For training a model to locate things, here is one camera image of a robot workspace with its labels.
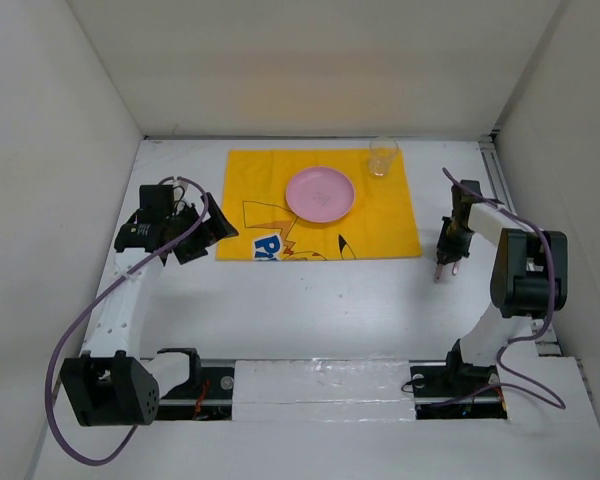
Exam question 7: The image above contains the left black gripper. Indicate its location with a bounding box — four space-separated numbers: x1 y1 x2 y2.
167 193 237 263

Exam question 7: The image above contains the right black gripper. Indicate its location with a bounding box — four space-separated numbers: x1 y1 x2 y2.
437 215 475 264

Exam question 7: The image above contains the knife with pink handle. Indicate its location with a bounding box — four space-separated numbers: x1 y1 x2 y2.
434 263 444 283

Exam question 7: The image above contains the yellow cartoon print cloth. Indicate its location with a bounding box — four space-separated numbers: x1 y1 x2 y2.
216 149 422 262

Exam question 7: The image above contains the pink round plate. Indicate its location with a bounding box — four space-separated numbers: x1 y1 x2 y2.
285 166 356 224

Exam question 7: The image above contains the clear drinking glass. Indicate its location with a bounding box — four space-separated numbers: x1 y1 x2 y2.
368 137 399 177

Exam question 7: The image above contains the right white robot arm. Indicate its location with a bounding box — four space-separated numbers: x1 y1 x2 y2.
435 180 568 396

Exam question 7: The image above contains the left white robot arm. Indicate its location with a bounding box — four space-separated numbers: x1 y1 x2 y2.
60 183 238 427

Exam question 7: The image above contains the aluminium side rail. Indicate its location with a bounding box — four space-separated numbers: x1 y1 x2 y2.
479 127 568 346

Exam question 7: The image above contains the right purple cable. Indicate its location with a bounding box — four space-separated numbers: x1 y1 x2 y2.
442 167 567 411

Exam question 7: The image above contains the purple cable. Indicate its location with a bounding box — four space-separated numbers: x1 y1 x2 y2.
45 174 211 467
442 167 567 411

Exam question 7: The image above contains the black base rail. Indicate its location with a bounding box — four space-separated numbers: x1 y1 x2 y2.
158 359 507 423

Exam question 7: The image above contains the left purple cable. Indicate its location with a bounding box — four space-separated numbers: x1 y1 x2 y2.
45 174 211 467

